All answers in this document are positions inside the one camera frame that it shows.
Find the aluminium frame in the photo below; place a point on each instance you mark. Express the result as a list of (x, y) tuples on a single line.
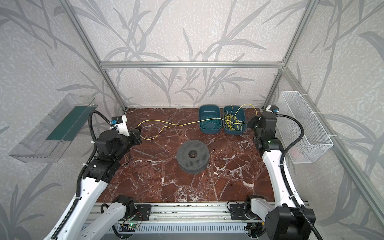
[(361, 181)]

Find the teal plastic bin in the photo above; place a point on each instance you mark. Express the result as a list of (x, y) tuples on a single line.
[(234, 122), (210, 119)]

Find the green circuit board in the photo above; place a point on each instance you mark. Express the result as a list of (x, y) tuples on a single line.
[(130, 227)]

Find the right teal plastic bin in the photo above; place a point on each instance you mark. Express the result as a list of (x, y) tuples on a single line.
[(234, 122)]

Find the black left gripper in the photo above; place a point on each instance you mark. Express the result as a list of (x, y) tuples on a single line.
[(133, 135)]

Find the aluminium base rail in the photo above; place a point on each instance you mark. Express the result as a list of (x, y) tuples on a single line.
[(196, 212)]

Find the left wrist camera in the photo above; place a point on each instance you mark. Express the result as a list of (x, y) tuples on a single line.
[(119, 123)]

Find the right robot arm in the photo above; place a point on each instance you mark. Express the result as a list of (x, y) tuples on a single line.
[(282, 186)]

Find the dark grey foam spool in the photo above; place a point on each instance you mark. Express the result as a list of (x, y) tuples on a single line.
[(193, 157)]

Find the pink object in basket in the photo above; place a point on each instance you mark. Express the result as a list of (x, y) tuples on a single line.
[(296, 153)]

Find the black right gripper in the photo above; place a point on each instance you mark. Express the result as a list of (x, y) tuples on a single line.
[(255, 122)]

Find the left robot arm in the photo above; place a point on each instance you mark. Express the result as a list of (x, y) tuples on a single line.
[(112, 140)]

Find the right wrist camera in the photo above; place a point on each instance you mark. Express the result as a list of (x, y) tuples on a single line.
[(272, 108)]

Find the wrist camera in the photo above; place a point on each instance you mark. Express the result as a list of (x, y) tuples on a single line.
[(119, 123), (272, 108)]

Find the clear plastic wall tray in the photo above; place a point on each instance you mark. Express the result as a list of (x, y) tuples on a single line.
[(48, 141)]

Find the left teal plastic bin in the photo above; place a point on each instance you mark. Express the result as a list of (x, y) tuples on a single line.
[(210, 119)]

